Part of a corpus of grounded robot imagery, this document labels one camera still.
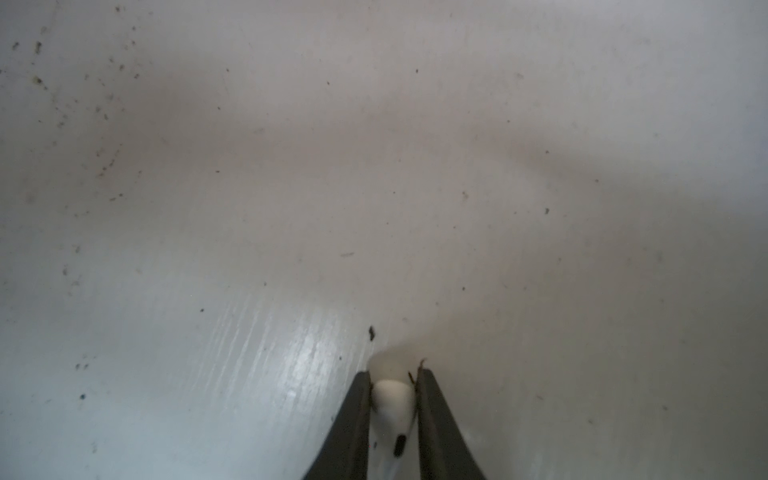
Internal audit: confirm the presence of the white earbud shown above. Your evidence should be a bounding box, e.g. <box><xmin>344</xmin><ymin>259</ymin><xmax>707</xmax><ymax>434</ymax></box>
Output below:
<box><xmin>371</xmin><ymin>379</ymin><xmax>416</xmax><ymax>479</ymax></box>

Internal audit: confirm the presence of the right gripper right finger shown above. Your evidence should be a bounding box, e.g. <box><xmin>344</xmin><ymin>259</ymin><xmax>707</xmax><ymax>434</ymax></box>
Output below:
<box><xmin>415</xmin><ymin>367</ymin><xmax>486</xmax><ymax>480</ymax></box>

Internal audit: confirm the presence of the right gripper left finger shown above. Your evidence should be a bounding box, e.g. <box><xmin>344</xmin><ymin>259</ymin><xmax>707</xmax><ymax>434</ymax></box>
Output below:
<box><xmin>304</xmin><ymin>371</ymin><xmax>372</xmax><ymax>480</ymax></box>

